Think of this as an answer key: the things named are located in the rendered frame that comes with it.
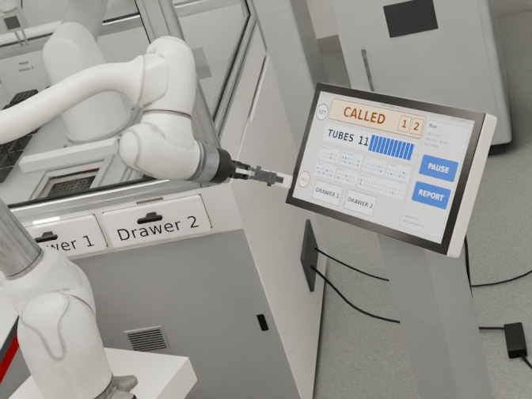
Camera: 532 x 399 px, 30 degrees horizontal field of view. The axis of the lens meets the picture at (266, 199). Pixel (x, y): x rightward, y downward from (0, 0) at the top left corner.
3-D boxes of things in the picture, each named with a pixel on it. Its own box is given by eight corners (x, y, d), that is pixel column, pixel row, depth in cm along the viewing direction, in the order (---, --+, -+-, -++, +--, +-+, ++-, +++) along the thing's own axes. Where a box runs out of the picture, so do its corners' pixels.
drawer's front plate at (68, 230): (106, 249, 282) (93, 217, 277) (14, 266, 289) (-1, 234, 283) (108, 246, 283) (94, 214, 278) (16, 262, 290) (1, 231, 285)
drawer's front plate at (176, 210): (210, 230, 275) (199, 197, 269) (114, 248, 281) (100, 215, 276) (211, 227, 276) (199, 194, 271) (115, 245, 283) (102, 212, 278)
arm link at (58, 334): (43, 419, 209) (5, 336, 199) (41, 372, 225) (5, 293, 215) (117, 393, 210) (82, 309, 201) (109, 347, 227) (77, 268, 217)
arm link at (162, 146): (201, 181, 203) (206, 119, 205) (139, 169, 193) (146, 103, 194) (169, 185, 211) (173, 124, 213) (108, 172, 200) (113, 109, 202)
